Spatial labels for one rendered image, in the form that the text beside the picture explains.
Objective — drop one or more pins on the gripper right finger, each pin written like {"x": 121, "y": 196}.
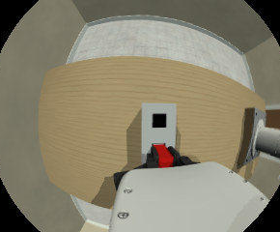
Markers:
{"x": 180, "y": 160}

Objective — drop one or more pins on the red and grey pin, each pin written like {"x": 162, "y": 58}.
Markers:
{"x": 165, "y": 157}

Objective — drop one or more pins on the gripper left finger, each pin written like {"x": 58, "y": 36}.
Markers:
{"x": 151, "y": 162}

